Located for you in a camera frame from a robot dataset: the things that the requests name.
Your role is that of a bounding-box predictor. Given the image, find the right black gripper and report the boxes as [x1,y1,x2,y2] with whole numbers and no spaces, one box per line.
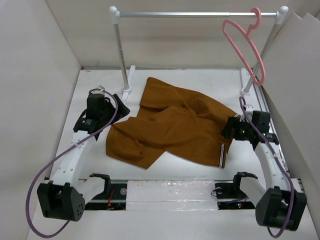
[220,115,255,141]

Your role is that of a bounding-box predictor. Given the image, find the brown trousers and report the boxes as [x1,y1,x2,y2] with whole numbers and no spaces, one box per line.
[105,77,237,169]

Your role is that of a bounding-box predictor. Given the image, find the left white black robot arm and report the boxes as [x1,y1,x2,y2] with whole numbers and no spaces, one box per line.
[37,88,130,222]

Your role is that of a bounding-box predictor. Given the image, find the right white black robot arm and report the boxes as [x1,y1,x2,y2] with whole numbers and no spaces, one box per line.
[221,110,307,232]

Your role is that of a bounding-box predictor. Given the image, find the pink plastic hanger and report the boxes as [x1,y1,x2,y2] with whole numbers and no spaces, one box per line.
[222,7,266,86]

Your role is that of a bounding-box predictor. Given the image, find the white metal clothes rack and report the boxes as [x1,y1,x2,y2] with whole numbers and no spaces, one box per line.
[109,6,289,104]

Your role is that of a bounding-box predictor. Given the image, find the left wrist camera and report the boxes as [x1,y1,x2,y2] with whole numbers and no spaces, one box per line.
[88,85,105,96]

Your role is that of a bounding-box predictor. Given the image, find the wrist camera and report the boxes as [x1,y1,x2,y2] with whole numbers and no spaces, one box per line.
[240,105,254,123]
[88,85,105,96]

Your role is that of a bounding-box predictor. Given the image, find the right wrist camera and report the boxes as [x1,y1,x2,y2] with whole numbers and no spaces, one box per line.
[240,105,254,123]

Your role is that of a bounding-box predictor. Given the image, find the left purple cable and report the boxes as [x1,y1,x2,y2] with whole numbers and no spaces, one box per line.
[27,89,119,238]

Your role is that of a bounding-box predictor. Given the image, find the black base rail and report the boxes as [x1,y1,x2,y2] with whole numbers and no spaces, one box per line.
[86,177,264,212]

